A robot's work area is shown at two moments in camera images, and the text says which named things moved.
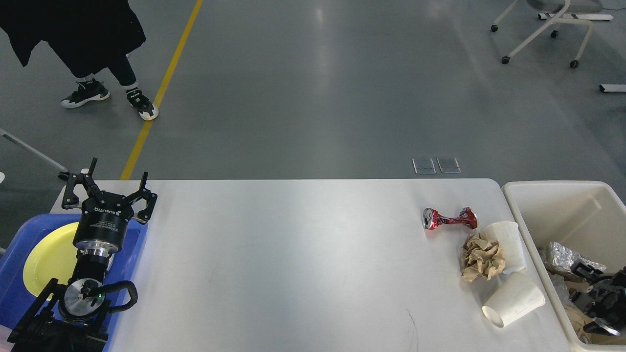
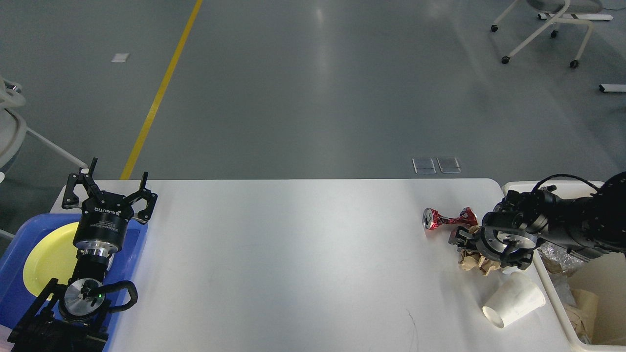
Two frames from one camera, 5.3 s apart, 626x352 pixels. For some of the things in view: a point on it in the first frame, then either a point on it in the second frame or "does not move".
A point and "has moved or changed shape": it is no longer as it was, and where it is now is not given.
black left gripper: [99, 230] does not move
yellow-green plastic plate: [53, 255] does not move
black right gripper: [609, 305] → [493, 242]
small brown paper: [478, 257] has moved or changed shape
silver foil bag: [559, 282] does not move
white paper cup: [514, 295] does not move
